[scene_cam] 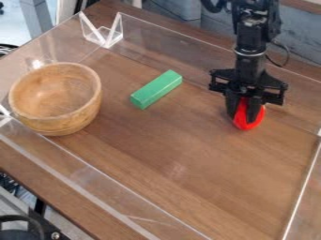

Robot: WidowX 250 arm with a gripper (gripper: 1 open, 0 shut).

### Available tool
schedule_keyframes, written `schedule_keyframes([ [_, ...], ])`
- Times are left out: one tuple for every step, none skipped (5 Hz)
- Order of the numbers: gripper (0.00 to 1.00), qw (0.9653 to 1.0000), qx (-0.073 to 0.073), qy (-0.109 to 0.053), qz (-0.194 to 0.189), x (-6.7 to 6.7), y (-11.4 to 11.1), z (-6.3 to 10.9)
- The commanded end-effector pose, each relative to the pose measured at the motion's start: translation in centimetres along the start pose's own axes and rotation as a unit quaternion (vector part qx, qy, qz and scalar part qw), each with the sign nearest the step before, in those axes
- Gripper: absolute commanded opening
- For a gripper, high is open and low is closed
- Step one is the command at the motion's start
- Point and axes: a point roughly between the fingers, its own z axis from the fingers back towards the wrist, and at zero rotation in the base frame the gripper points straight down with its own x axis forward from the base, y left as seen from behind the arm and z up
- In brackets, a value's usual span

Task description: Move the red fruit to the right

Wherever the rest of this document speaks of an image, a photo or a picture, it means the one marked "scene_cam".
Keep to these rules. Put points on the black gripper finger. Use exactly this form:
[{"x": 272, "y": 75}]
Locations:
[
  {"x": 254, "y": 109},
  {"x": 231, "y": 103}
]

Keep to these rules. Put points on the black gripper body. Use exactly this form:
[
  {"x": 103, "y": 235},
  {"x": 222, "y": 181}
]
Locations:
[{"x": 249, "y": 80}]

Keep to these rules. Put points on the wooden bowl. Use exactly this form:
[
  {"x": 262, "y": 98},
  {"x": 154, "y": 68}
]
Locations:
[{"x": 56, "y": 99}]

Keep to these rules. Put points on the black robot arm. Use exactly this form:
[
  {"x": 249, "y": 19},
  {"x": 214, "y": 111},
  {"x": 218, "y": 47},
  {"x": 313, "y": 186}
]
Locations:
[{"x": 257, "y": 26}]

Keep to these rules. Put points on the green rectangular block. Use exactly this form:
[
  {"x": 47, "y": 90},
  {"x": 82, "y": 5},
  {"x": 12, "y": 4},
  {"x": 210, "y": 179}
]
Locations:
[{"x": 155, "y": 89}]

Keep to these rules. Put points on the black table clamp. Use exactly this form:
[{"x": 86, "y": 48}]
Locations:
[{"x": 51, "y": 231}]

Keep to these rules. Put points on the clear acrylic corner bracket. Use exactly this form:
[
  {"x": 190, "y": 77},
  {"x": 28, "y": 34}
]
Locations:
[{"x": 103, "y": 36}]

